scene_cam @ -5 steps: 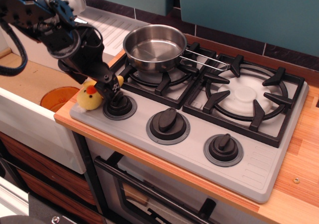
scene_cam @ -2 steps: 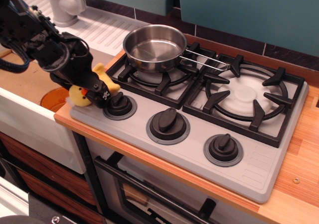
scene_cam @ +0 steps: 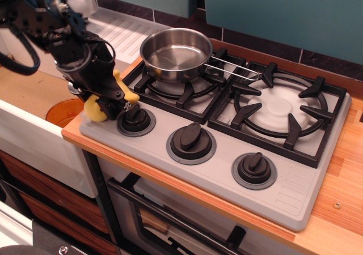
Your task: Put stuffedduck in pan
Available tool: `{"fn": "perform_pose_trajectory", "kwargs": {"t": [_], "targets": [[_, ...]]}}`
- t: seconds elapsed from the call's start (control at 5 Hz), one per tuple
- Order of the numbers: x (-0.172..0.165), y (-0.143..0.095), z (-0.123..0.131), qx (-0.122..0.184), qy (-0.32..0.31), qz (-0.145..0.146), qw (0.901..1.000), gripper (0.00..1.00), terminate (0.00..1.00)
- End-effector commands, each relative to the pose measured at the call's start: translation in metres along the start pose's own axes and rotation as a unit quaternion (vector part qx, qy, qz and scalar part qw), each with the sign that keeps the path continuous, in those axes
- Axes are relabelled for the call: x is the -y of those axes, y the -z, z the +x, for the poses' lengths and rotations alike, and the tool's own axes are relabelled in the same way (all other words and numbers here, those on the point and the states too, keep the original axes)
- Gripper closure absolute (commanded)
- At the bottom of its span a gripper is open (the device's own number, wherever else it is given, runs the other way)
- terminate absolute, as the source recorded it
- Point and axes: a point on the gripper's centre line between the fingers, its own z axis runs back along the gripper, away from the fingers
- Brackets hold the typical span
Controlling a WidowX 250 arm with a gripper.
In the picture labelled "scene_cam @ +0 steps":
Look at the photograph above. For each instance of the yellow stuffed duck toy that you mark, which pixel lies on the yellow stuffed duck toy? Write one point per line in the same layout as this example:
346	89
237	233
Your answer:
92	109

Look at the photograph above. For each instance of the white right burner cap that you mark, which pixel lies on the white right burner cap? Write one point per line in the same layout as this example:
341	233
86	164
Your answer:
276	104

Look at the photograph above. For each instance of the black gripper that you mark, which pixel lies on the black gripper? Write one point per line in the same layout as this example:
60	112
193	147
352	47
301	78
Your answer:
88	64

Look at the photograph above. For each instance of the grey toy stove top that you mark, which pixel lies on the grey toy stove top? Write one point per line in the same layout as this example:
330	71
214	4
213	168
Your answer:
289	201

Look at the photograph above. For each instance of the black burner grate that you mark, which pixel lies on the black burner grate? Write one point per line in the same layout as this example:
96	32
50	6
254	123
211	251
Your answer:
195	100
290	115

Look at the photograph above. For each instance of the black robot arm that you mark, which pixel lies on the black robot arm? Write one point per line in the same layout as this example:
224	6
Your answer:
33	23

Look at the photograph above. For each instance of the stainless steel pan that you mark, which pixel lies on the stainless steel pan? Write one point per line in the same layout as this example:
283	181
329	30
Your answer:
181	55

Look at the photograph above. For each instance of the black left burner grate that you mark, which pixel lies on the black left burner grate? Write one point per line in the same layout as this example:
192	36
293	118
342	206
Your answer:
195	100

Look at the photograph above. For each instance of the black left stove knob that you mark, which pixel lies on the black left stove knob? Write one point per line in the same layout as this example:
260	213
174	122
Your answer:
136	122

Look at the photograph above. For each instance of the black stove knob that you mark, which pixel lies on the black stove knob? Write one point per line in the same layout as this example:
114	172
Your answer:
254	171
191	145
136	122

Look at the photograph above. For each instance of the black right stove knob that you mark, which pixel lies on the black right stove knob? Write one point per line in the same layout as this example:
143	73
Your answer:
254	171

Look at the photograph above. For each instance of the wooden drawer front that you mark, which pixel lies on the wooden drawer front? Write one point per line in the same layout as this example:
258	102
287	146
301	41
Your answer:
59	207

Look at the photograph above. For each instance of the oven door with handle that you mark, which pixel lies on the oven door with handle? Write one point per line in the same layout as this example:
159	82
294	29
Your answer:
126	189

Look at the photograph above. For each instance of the orange plastic drain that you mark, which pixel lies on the orange plastic drain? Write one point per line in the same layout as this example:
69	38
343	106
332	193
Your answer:
64	112

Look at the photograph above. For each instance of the white toy sink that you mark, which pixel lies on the white toy sink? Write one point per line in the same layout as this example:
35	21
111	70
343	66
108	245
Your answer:
25	101

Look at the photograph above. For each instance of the black right burner grate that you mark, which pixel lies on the black right burner grate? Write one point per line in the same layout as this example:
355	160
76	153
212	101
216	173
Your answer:
290	115

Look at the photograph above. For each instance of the black middle stove knob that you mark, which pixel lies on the black middle stove knob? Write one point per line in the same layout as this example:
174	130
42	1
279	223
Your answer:
191	145

